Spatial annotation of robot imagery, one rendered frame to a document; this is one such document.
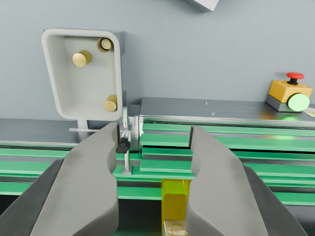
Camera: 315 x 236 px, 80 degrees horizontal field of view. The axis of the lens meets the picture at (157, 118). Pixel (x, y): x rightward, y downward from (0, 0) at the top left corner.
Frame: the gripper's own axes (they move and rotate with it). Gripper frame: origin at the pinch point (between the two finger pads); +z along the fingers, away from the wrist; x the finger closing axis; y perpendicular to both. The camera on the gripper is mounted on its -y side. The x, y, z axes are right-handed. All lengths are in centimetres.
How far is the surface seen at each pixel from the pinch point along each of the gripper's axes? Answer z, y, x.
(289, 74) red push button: 39, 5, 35
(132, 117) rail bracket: 27.5, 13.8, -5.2
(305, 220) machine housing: 25, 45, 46
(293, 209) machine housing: 29, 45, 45
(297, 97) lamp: 33.5, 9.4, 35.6
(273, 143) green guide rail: 22.7, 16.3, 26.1
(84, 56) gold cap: 36.7, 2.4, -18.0
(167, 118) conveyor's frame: 30.1, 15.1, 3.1
